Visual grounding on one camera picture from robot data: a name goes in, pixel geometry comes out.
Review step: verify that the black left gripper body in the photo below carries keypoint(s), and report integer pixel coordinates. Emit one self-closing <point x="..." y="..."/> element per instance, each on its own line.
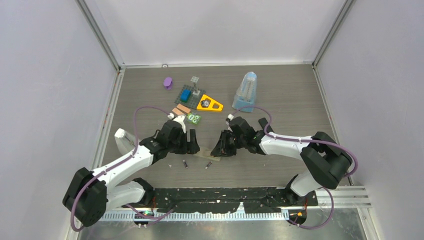
<point x="179" y="146"/>

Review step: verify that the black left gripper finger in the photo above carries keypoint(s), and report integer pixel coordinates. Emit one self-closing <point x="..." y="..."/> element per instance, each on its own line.
<point x="193" y="147"/>
<point x="192" y="135"/>

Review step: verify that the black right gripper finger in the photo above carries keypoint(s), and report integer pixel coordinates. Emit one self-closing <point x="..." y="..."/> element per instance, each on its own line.
<point x="220" y="150"/>
<point x="225" y="136"/>

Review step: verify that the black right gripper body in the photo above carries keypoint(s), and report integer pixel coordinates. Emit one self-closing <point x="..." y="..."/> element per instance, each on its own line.
<point x="240" y="141"/>

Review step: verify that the white remote control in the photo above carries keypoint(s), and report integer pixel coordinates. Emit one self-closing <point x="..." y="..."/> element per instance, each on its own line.
<point x="206" y="154"/>

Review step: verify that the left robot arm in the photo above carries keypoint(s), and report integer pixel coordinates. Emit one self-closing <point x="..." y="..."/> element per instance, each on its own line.
<point x="91" y="193"/>

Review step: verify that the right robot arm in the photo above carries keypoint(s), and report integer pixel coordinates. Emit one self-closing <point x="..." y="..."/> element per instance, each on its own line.
<point x="326" y="163"/>

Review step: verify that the black remote control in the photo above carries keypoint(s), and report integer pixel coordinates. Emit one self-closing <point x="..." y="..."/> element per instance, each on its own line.
<point x="266" y="126"/>

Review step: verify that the green monster toy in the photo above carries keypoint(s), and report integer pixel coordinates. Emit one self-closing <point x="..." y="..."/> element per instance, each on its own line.
<point x="193" y="118"/>

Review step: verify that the tan wooden block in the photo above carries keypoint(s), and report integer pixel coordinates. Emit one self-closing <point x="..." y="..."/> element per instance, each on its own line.
<point x="183" y="109"/>
<point x="178" y="112"/>

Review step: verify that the yellow triangular toy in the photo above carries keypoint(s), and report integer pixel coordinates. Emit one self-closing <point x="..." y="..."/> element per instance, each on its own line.
<point x="208" y="104"/>

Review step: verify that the grey building brick plate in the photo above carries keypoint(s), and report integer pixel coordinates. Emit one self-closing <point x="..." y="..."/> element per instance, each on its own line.
<point x="193" y="100"/>

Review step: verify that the blue translucent metronome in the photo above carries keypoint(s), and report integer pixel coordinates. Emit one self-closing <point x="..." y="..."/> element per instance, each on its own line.
<point x="246" y="93"/>

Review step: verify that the blue building brick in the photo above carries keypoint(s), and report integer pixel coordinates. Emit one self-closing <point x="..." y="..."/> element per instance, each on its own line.
<point x="185" y="95"/>

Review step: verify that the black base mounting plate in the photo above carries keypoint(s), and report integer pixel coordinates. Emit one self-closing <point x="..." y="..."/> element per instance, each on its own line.
<point x="224" y="200"/>

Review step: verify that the purple cap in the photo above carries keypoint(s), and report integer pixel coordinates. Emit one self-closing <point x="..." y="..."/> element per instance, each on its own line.
<point x="168" y="83"/>

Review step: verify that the grey brick post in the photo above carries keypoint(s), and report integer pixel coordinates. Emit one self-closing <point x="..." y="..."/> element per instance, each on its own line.
<point x="196" y="91"/>

